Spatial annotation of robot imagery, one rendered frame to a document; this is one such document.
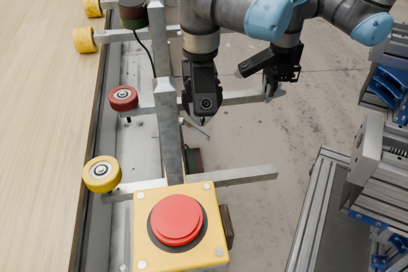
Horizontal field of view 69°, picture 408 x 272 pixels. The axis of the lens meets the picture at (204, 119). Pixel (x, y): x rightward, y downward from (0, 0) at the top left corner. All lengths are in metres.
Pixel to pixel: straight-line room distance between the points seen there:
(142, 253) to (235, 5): 0.37
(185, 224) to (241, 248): 1.33
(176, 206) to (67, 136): 0.58
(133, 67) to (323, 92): 1.48
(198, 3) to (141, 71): 0.94
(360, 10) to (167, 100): 0.46
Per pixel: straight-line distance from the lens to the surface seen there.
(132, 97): 0.84
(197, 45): 0.56
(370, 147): 0.67
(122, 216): 0.95
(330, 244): 1.43
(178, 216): 0.24
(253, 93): 0.91
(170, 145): 0.55
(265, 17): 0.46
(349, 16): 0.76
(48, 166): 0.75
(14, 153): 0.82
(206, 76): 0.58
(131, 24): 0.67
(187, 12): 0.53
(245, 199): 1.68
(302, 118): 2.14
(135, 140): 1.11
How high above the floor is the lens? 1.45
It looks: 45 degrees down
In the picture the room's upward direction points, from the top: straight up
